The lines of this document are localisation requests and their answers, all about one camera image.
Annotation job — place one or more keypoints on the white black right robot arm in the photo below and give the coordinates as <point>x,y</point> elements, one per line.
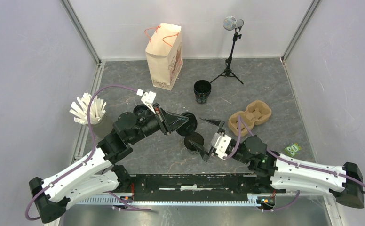
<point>276,171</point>

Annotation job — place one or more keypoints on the paper takeout bag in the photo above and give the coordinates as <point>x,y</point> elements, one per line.
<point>164,54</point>

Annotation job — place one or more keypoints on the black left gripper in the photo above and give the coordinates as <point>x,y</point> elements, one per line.
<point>168,121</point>

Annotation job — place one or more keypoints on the white straws in cup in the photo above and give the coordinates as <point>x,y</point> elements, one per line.
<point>101,121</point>

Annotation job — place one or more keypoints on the black cup lid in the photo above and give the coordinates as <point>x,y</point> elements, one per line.
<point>189,127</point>

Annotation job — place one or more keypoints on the stack of black lids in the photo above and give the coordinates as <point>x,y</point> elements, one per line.
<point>142,111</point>

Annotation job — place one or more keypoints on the stack of black cups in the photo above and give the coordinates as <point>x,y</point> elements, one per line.
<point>202,90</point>

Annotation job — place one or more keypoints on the microphone on black tripod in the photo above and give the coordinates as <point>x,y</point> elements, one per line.
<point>230,23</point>

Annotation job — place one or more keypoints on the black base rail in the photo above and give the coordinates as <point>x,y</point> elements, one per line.
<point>177,189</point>

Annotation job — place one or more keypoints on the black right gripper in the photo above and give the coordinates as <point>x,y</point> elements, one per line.
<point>204,154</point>

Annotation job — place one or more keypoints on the green toy figure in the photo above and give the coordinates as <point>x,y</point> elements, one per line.
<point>293,149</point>

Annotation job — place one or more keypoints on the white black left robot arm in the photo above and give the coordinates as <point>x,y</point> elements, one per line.
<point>97,171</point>

